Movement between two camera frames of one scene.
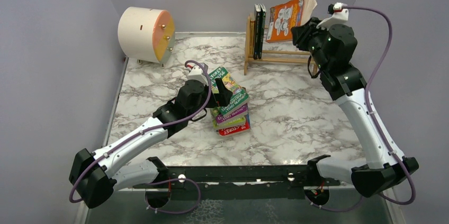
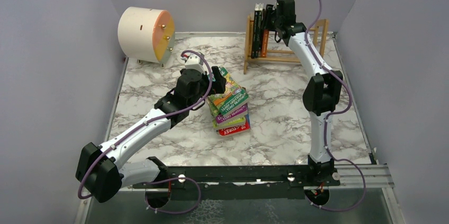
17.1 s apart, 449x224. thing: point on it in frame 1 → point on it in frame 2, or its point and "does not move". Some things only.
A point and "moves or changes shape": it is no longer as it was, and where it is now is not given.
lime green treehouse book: [236, 121] does not move
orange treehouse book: [283, 18] moves or changes shape
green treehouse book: [240, 96] does not move
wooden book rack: [249, 51] does not move
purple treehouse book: [234, 114] does not move
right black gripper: [299, 34] → [271, 18]
